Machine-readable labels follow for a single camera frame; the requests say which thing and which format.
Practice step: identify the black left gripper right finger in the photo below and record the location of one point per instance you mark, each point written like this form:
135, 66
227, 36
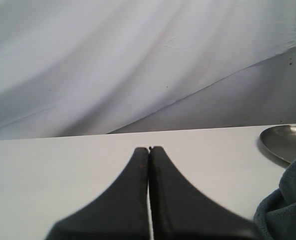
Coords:
181, 212

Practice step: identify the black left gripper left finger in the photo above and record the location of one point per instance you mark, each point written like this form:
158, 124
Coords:
119, 213

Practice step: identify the grey fleece cloth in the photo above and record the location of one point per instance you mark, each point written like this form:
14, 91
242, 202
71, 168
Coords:
276, 214

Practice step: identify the round steel plate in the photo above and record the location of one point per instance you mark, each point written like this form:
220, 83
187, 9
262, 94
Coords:
280, 141

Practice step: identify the white backdrop sheet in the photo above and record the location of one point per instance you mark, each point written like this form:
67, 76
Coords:
87, 67

